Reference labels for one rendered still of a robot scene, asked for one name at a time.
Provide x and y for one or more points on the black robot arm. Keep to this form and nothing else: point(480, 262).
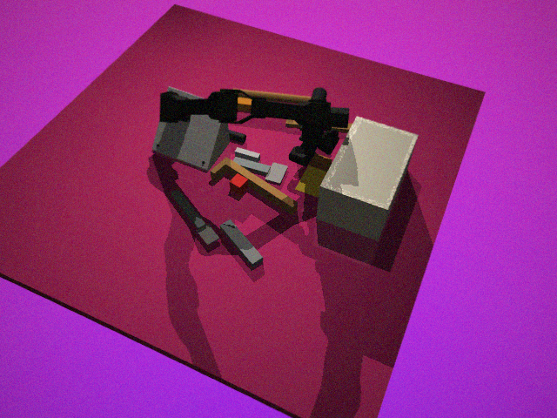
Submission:
point(223, 106)

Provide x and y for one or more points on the orange rod with dark cylindrical end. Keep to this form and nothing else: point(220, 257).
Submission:
point(319, 93)

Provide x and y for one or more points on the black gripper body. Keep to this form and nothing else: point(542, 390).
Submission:
point(303, 155)

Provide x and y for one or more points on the red cube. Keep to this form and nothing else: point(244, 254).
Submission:
point(239, 184)

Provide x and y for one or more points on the black-handled metal rod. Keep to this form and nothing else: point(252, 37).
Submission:
point(240, 137)

